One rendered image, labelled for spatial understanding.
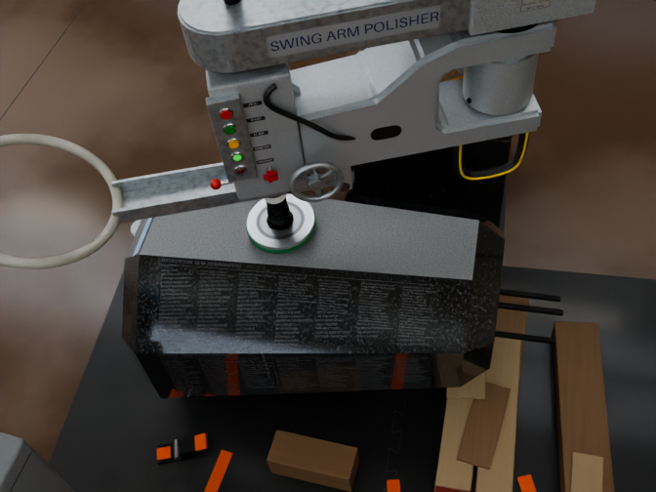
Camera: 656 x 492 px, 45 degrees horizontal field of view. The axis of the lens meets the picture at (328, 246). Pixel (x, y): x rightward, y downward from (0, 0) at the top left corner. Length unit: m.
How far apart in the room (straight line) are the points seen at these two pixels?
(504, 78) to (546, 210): 1.56
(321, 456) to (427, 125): 1.27
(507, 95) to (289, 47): 0.62
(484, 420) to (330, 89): 1.28
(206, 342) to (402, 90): 1.04
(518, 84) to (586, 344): 1.28
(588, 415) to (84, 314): 2.05
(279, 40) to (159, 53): 2.74
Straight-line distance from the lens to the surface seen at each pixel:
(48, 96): 4.55
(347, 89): 2.10
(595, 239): 3.57
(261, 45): 1.87
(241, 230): 2.56
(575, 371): 3.08
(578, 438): 2.97
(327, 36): 1.88
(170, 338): 2.62
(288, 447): 2.90
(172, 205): 2.30
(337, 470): 2.85
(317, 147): 2.13
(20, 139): 2.51
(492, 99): 2.19
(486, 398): 2.84
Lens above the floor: 2.79
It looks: 53 degrees down
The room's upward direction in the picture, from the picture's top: 8 degrees counter-clockwise
